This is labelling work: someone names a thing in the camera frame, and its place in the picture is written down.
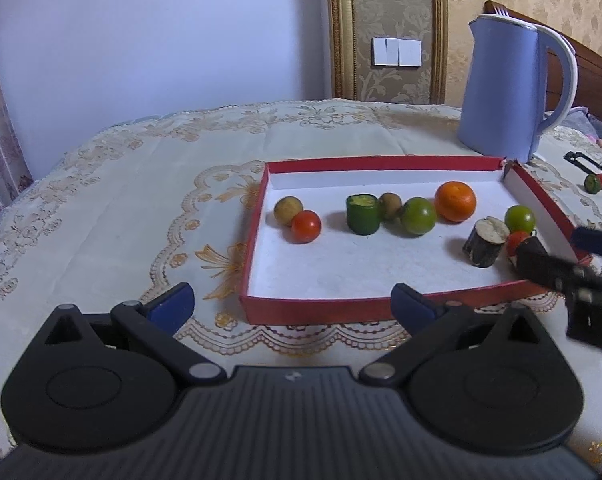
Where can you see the brown longan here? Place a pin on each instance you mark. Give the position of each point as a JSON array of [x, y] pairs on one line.
[[286, 209]]

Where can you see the gold wall moulding frame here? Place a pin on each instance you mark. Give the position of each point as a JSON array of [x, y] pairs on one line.
[[342, 35]]

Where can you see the brown kiwi fruit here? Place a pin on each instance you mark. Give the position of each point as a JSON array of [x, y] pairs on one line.
[[390, 205]]

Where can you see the pink patterned curtain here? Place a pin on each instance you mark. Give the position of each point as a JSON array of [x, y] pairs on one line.
[[1, 135]]

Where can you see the dark sugarcane piece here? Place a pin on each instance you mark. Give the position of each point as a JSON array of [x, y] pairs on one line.
[[530, 255]]

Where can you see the red cherry tomato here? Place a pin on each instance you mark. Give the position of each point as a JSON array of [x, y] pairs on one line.
[[515, 241], [306, 226]]

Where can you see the brown wooden headboard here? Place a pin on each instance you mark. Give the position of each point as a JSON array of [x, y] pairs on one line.
[[596, 75]]

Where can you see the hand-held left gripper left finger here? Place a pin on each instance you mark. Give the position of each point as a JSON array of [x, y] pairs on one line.
[[173, 305]]

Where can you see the blue electric kettle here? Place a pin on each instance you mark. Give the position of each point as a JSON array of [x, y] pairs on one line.
[[501, 90]]

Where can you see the large green tomato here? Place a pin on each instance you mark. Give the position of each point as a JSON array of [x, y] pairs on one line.
[[417, 216]]

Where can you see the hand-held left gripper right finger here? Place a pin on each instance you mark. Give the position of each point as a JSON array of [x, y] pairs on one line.
[[411, 305]]

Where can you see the grey bedding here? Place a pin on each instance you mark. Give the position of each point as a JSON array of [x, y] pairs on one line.
[[581, 120]]

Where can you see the red shallow cardboard box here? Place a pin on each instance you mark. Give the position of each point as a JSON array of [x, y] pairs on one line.
[[356, 260]]

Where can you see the orange mandarin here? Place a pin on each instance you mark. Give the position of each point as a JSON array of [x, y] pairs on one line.
[[455, 201]]

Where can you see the green cucumber piece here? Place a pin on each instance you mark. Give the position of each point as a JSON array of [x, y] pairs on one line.
[[363, 215]]

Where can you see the white wall switch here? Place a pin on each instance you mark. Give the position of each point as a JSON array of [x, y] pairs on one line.
[[410, 53], [385, 51]]

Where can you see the small green tomato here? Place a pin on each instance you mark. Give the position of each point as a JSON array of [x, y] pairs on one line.
[[519, 218]]

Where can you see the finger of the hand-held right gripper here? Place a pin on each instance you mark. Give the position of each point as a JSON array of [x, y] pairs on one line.
[[563, 275], [598, 240]]

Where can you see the dark eggplant piece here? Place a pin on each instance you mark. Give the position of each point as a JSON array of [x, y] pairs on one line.
[[483, 245]]

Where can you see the small green and red object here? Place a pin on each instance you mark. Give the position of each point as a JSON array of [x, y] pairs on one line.
[[592, 183]]

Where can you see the black clip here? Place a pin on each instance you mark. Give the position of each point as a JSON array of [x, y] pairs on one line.
[[570, 156]]

